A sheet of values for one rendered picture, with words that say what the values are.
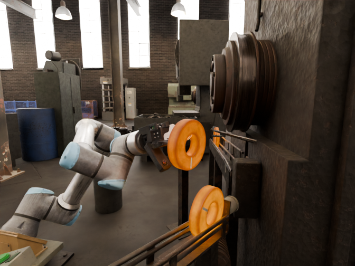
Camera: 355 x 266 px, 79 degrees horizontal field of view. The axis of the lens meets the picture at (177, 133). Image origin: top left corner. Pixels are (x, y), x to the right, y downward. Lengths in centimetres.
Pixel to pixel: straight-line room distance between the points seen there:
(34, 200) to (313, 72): 155
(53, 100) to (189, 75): 240
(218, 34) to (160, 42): 784
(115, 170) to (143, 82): 1068
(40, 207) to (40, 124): 276
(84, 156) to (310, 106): 71
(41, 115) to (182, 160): 375
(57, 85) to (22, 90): 1006
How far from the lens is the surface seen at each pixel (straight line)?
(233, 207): 82
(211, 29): 388
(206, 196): 64
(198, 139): 69
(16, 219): 163
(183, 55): 372
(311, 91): 72
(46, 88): 446
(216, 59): 103
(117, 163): 82
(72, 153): 79
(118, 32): 818
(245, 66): 92
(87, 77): 1242
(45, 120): 427
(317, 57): 72
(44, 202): 163
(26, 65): 1424
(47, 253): 170
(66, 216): 164
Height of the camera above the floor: 105
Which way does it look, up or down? 9 degrees down
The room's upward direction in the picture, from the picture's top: straight up
